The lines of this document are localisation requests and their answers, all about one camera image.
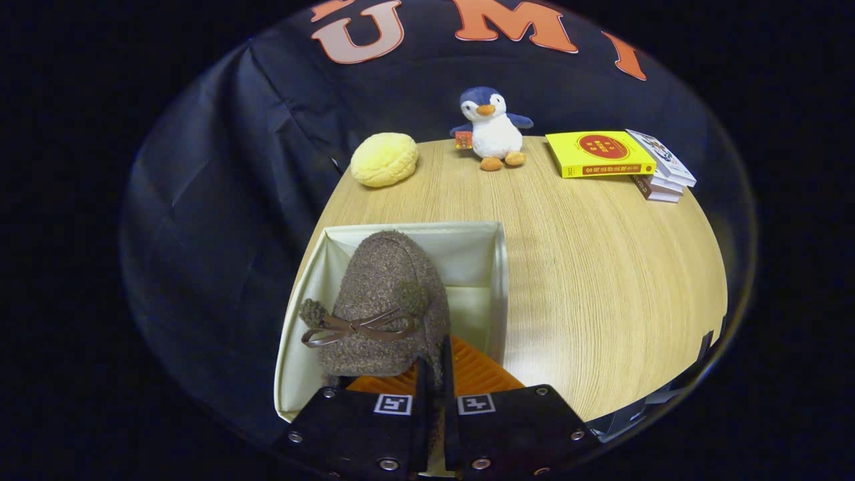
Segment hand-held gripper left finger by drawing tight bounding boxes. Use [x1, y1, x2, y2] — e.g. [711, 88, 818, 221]
[271, 357, 430, 479]

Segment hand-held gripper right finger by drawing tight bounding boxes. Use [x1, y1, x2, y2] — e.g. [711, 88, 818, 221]
[441, 335, 603, 479]

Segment brown spine white book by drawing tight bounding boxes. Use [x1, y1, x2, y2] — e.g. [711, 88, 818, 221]
[631, 175, 681, 203]

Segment cream fabric storage box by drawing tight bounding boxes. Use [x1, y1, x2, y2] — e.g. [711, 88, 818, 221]
[274, 221, 508, 423]

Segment illustrated white book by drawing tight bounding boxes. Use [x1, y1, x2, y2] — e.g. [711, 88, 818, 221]
[626, 129, 697, 188]

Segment blue white penguin plush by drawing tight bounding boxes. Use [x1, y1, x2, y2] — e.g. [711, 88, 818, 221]
[450, 86, 534, 172]

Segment grey metal object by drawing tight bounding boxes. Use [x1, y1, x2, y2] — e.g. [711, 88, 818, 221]
[588, 331, 729, 443]

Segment yellow bun plush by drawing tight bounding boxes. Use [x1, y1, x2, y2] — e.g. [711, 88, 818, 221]
[350, 132, 419, 188]

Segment brown fuzzy shoe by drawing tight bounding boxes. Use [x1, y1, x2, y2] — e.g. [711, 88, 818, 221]
[299, 230, 452, 391]

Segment yellow book with red circle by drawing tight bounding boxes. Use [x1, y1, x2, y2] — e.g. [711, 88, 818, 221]
[546, 130, 657, 179]

